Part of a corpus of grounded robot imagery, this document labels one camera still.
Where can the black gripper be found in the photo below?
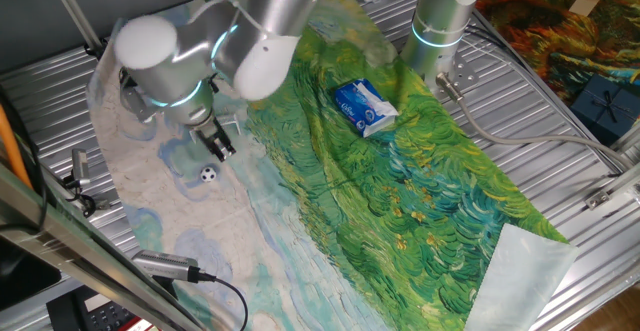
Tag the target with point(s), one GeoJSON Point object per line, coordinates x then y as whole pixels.
{"type": "Point", "coordinates": [205, 131]}

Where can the black and white soccer ball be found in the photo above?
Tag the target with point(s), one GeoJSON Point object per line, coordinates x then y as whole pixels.
{"type": "Point", "coordinates": [208, 174]}

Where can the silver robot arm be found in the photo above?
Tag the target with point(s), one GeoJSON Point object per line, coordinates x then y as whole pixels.
{"type": "Point", "coordinates": [280, 1]}

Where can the painted landscape tablecloth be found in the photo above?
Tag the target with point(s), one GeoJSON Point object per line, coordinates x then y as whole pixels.
{"type": "Point", "coordinates": [350, 196]}

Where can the blue tissue pack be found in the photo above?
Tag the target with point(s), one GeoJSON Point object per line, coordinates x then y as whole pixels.
{"type": "Point", "coordinates": [365, 106]}

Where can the orange painted cloth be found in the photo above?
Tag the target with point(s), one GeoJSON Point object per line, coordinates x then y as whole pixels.
{"type": "Point", "coordinates": [550, 31]}

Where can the dark blue gift box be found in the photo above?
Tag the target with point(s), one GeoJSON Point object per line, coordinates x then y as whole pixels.
{"type": "Point", "coordinates": [607, 108]}

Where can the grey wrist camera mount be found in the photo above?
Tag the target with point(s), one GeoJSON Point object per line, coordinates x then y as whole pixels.
{"type": "Point", "coordinates": [134, 98]}

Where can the grey camera on mount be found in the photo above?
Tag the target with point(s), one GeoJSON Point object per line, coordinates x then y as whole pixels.
{"type": "Point", "coordinates": [80, 166]}

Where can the aluminium frame beam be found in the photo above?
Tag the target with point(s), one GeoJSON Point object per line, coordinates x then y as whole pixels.
{"type": "Point", "coordinates": [90, 261]}

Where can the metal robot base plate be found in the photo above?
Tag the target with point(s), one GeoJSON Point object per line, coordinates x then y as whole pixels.
{"type": "Point", "coordinates": [460, 71]}

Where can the metal corner bracket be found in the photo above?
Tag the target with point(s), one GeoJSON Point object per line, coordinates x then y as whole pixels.
{"type": "Point", "coordinates": [612, 191]}

